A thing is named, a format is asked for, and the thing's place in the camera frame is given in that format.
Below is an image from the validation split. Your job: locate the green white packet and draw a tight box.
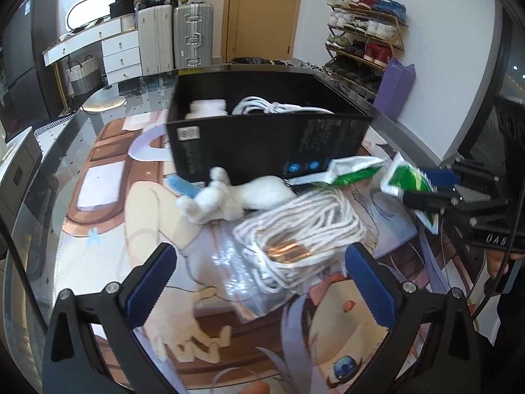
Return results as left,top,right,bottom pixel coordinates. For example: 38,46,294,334
286,156,386,185
380,152,439,235

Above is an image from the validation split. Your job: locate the bagged white rope coil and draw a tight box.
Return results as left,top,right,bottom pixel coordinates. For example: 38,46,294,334
211,186,368,321

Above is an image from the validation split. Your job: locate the white charging cable bundle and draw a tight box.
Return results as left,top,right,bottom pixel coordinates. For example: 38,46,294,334
230,95,334,117

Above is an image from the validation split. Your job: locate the white foam block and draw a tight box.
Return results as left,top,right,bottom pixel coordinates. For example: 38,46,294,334
184,99,228,120

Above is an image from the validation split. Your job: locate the person's right hand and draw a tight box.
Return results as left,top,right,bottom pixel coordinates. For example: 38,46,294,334
485,249,524,279

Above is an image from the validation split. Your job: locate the person's left hand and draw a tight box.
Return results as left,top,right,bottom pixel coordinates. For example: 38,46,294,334
239,381,270,394

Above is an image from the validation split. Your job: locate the purple bag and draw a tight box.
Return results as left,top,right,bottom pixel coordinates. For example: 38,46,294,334
373,58,415,121

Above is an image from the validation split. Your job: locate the anime print desk mat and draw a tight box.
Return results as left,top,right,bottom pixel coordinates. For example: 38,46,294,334
55,112,440,393

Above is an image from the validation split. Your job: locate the wooden shoe rack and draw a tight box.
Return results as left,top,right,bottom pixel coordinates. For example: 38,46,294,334
323,0,408,102

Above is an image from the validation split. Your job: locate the black cardboard box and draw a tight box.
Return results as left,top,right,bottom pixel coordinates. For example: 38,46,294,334
165,65,372,185

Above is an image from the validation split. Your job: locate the white plush toy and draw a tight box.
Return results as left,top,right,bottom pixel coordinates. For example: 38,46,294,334
168,166,295,225

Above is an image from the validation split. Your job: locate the wooden door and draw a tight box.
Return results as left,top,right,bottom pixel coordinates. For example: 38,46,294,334
221,0,301,62

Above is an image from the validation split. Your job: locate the black refrigerator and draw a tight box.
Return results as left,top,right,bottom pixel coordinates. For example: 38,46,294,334
3,0,63,129

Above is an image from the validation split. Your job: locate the woven laundry basket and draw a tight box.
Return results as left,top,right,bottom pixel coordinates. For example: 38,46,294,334
67,55,103,95

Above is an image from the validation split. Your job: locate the silver suitcase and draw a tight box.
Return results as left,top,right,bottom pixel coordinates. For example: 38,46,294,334
173,3,214,69

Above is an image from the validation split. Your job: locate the white dresser desk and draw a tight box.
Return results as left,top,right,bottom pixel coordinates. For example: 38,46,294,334
43,13,142,85

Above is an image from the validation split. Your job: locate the white suitcase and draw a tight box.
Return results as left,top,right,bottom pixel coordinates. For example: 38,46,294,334
137,5,175,76

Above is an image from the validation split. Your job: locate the oval mirror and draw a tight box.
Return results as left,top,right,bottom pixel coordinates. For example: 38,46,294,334
65,0,116,31

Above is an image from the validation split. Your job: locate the black bag on dresser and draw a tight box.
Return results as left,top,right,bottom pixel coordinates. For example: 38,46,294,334
110,0,134,19

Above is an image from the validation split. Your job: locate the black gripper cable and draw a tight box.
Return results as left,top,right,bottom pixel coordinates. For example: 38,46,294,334
471,249,522,321

